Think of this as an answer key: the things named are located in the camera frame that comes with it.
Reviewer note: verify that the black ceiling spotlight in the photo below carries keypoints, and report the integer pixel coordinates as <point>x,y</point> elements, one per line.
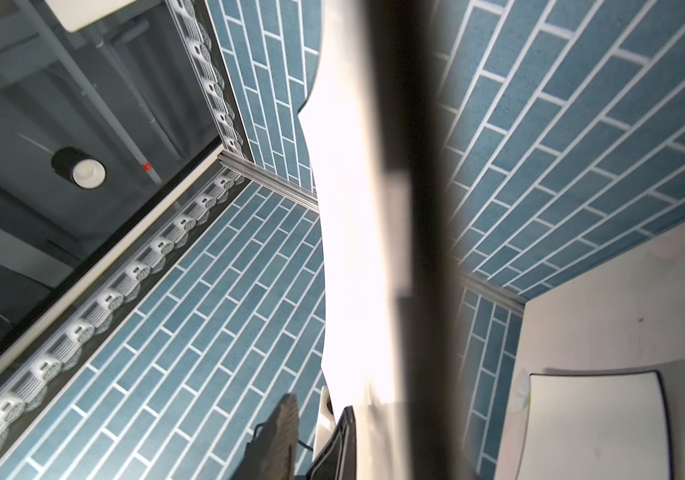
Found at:
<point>79,168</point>

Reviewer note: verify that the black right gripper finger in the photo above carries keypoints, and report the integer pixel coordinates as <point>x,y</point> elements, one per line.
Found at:
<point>337,460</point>

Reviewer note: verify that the LED light strip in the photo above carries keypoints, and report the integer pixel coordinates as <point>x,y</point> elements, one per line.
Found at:
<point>140,87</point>

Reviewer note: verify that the white square plate black rim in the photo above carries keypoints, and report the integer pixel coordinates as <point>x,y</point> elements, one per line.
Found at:
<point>601,426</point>

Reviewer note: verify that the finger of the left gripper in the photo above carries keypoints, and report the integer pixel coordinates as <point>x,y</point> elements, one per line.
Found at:
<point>272,453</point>

